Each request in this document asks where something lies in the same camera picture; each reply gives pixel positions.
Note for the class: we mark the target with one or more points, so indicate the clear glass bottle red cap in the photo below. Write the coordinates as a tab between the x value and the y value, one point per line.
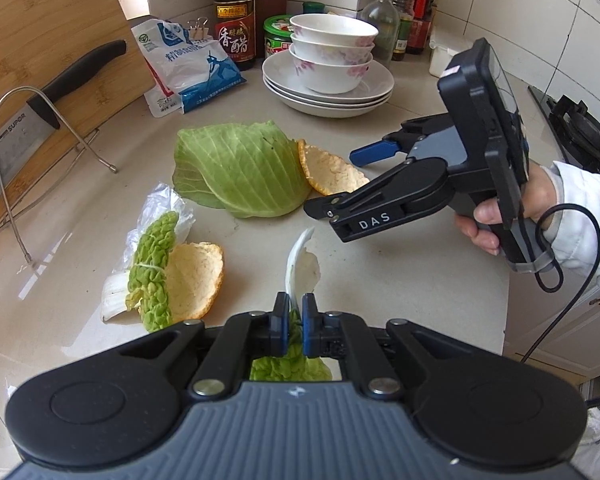
384	16

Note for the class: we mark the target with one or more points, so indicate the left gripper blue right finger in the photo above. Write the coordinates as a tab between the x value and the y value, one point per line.
312	323

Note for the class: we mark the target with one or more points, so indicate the binder clips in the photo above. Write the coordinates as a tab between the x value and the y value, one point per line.
198	29

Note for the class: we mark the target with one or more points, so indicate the top floral bowl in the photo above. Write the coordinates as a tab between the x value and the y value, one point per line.
336	30

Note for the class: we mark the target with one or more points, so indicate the stack of white plates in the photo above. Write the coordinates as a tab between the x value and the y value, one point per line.
280	78

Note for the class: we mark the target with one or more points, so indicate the large cabbage leaf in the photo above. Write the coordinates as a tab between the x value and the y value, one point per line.
251	171

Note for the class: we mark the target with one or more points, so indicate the dark vinegar bottle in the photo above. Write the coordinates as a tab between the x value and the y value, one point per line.
235	29

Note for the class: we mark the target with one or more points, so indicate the napa cabbage leaf with stem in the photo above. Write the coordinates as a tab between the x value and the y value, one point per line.
143	287

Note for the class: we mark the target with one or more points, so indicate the curly napa cabbage piece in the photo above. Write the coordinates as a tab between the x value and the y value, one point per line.
294	366

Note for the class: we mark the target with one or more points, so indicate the middle floral bowl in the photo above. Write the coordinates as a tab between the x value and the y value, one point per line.
329	54

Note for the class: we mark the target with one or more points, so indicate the white blue salt bag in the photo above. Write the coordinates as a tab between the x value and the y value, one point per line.
187	73

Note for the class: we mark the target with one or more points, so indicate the clear plastic bag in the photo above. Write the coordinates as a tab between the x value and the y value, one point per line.
159	201

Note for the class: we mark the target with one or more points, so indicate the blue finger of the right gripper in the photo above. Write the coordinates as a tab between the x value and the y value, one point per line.
374	152
324	207

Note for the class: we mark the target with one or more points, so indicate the oil bottle green label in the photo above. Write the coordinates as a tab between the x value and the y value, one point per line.
405	8

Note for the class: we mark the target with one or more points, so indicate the person right forearm white sleeve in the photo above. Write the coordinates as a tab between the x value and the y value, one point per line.
574	237

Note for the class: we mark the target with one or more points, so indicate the green lid jar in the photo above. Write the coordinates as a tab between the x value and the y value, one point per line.
277	34

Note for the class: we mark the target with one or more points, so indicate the floral bowl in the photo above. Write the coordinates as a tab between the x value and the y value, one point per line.
328	79
336	30
329	54

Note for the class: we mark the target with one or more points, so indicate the white napa stem piece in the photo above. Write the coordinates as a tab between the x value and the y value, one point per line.
302	270

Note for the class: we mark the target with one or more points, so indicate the red label sauce bottle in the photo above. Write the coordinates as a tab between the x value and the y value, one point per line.
424	12

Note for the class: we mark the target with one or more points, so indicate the bottom floral bowl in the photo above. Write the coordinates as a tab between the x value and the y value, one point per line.
328	79

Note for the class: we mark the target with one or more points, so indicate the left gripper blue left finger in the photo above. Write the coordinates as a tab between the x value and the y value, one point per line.
279	325

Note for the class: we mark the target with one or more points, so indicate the bamboo cutting board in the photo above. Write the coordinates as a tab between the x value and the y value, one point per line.
41	38

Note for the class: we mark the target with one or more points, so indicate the white plastic lidded box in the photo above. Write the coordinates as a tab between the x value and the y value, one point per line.
444	45

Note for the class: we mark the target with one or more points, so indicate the orange peel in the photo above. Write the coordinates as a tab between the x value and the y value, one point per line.
194	276
328	173

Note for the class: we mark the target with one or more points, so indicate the black handled santoku knife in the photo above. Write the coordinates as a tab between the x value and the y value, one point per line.
25	132

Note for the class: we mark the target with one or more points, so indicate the metal wire board rack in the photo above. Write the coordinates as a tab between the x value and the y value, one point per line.
37	166

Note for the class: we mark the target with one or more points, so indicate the black gas stove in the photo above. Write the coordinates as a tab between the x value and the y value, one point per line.
575	130

